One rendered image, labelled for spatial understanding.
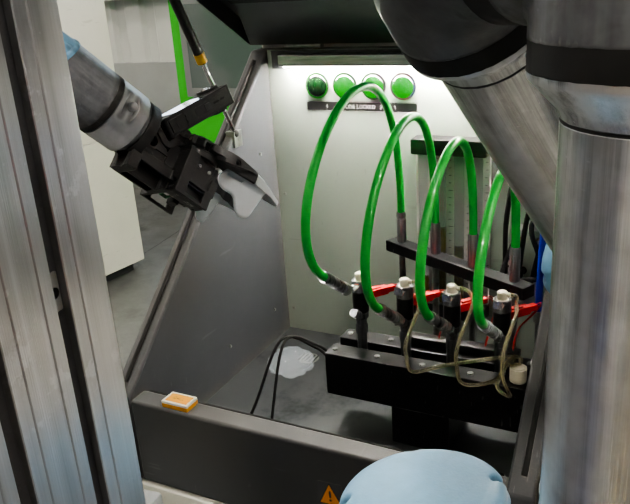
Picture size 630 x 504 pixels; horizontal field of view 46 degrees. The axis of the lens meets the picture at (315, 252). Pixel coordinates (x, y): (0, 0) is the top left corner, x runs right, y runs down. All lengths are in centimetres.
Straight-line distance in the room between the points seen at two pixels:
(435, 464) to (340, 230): 106
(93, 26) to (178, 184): 333
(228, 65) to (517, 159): 365
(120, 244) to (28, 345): 404
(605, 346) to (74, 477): 25
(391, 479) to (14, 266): 32
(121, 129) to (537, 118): 51
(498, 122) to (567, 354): 17
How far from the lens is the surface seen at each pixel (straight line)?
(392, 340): 133
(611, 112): 31
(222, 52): 412
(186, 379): 142
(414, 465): 56
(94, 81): 84
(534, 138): 49
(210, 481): 129
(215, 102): 95
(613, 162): 32
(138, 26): 603
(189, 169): 90
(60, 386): 37
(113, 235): 434
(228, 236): 147
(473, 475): 55
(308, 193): 106
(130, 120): 86
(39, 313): 35
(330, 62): 147
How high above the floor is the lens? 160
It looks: 21 degrees down
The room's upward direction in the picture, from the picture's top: 4 degrees counter-clockwise
